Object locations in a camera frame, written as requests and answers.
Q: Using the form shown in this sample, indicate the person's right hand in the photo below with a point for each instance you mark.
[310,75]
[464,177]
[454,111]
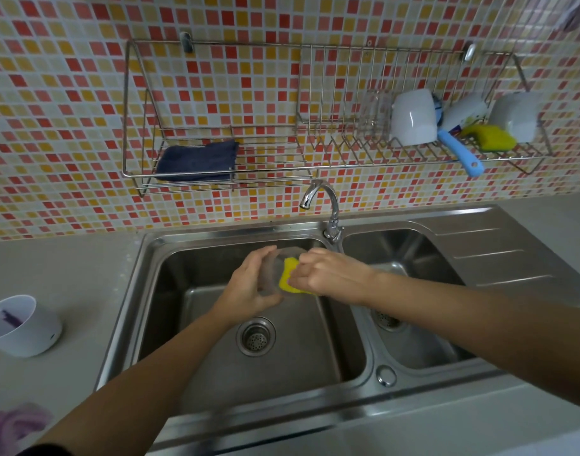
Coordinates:
[337,277]

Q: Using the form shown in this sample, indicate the black shirt sleeve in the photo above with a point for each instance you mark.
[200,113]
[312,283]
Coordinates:
[45,451]

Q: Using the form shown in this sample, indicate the clear plastic water tank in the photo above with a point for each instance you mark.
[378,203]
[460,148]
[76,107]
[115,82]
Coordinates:
[271,275]

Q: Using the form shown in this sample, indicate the person's left forearm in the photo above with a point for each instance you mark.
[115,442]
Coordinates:
[143,389]

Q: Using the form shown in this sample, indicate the stainless steel double sink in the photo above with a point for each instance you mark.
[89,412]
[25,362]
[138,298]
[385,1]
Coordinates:
[295,346]

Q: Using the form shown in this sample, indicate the chrome faucet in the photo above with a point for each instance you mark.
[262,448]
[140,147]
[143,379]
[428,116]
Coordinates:
[332,223]

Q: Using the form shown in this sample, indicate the white cylindrical humidifier body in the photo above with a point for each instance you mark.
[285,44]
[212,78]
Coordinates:
[31,334]

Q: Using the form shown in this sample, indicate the clear drinking glass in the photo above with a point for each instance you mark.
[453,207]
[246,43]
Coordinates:
[375,116]

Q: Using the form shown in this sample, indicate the purple smear stain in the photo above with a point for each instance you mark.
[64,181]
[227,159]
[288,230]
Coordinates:
[12,429]

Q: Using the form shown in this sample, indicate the white labelled bottle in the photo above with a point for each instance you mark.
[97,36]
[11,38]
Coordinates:
[465,111]

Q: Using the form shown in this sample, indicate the dark blue cloth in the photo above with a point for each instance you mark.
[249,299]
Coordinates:
[197,161]

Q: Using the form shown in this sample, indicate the yellow green scrub sponge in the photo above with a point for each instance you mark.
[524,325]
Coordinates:
[492,137]

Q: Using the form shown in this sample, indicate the white cup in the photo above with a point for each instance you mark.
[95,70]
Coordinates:
[413,116]
[515,116]

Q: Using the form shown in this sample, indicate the round steel sink hole cover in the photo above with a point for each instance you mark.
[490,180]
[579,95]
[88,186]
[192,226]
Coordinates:
[386,376]

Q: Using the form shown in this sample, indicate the round steel drain strainer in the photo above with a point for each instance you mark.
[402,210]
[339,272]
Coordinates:
[256,337]
[385,320]

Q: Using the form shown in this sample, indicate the person's left hand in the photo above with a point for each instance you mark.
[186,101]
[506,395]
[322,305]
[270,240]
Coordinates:
[245,294]

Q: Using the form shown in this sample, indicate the person's right forearm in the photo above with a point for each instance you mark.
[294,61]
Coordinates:
[484,327]

